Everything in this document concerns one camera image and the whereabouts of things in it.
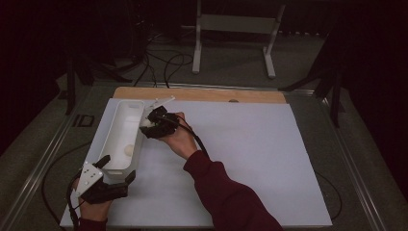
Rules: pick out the white metal stand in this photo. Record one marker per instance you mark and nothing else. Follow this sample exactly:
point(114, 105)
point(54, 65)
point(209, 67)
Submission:
point(235, 24)

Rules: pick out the person's left hand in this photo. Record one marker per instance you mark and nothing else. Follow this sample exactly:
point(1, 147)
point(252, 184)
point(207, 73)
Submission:
point(93, 211)

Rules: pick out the person's right hand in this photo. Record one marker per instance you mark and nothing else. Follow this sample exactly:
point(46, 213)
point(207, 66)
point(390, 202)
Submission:
point(179, 139)

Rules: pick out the white table cover board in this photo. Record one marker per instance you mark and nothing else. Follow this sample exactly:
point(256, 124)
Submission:
point(256, 154)

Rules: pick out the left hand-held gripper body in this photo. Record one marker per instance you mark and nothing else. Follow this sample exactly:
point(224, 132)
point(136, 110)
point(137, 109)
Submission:
point(90, 176)

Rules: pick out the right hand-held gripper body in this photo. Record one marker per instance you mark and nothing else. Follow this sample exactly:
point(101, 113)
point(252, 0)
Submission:
point(165, 123)

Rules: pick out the metal floor rail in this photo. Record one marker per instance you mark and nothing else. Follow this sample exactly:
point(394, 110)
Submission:
point(35, 170)
point(359, 179)

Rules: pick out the white plastic bin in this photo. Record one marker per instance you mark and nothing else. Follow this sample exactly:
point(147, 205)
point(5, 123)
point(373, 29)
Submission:
point(123, 138)

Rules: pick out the black tripod stand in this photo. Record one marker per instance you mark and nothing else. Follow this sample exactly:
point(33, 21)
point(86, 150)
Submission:
point(71, 86)
point(335, 96)

